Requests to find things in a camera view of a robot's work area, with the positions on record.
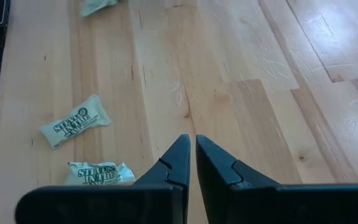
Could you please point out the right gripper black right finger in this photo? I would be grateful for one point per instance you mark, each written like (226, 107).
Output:
(228, 199)

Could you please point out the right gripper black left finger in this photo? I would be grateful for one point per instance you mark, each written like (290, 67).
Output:
(166, 199)

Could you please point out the green white stevia packet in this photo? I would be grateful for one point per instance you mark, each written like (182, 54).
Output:
(98, 5)
(75, 121)
(99, 174)

